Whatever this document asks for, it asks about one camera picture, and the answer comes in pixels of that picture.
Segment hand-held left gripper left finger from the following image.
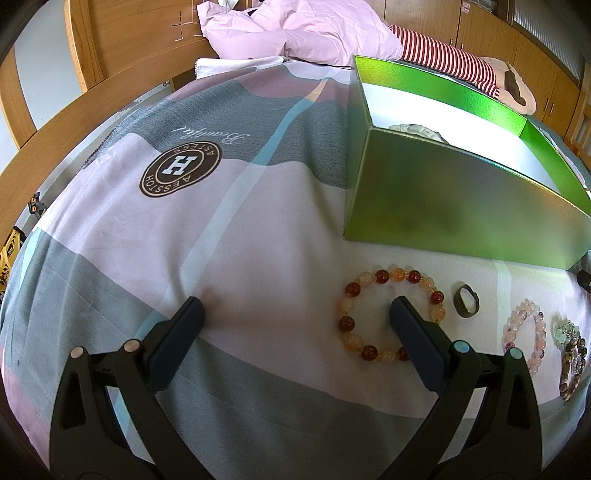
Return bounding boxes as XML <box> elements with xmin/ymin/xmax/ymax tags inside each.
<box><xmin>50</xmin><ymin>296</ymin><xmax>208</xmax><ymax>480</ymax></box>

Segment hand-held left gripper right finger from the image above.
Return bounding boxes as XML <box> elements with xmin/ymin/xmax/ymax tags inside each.
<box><xmin>383</xmin><ymin>296</ymin><xmax>542</xmax><ymax>480</ymax></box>

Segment red and orange bead bracelet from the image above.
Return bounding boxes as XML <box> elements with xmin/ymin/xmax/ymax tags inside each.
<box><xmin>338</xmin><ymin>265</ymin><xmax>448</xmax><ymax>363</ymax></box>

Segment green cardboard box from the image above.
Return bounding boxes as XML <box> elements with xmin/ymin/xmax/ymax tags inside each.
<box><xmin>342</xmin><ymin>54</ymin><xmax>591</xmax><ymax>271</ymax></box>

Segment white carved bracelet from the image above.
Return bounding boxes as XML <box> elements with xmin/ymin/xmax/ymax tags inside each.
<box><xmin>390</xmin><ymin>122</ymin><xmax>451</xmax><ymax>145</ymax></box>

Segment printed bed sheet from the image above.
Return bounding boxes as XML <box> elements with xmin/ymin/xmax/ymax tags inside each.
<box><xmin>0</xmin><ymin>58</ymin><xmax>591</xmax><ymax>480</ymax></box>

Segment window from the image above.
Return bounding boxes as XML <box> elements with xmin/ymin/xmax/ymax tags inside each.
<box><xmin>508</xmin><ymin>0</ymin><xmax>591</xmax><ymax>84</ymax></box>

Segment striped plush toy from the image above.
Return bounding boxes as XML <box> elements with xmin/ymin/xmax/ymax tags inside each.
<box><xmin>390</xmin><ymin>25</ymin><xmax>537</xmax><ymax>114</ymax></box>

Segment pink quilt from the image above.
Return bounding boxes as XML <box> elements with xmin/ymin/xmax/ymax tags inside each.
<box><xmin>198</xmin><ymin>0</ymin><xmax>402</xmax><ymax>68</ymax></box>

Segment green bead bracelet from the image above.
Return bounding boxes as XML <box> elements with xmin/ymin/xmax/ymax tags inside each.
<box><xmin>553</xmin><ymin>320</ymin><xmax>583</xmax><ymax>347</ymax></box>

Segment dark ring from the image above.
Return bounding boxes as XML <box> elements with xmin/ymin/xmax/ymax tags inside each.
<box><xmin>453</xmin><ymin>282</ymin><xmax>479</xmax><ymax>319</ymax></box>

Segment pink bead bracelet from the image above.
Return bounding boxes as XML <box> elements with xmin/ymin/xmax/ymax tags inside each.
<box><xmin>502</xmin><ymin>300</ymin><xmax>548</xmax><ymax>376</ymax></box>

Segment brown bead bracelet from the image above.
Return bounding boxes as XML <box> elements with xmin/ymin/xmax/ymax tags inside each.
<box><xmin>558</xmin><ymin>337</ymin><xmax>589</xmax><ymax>400</ymax></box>

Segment wooden wall cabinets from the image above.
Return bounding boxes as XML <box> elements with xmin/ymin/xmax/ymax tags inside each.
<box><xmin>457</xmin><ymin>0</ymin><xmax>591</xmax><ymax>153</ymax></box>

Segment wooden bed frame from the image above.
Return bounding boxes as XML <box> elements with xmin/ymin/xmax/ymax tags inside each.
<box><xmin>0</xmin><ymin>69</ymin><xmax>204</xmax><ymax>259</ymax></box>

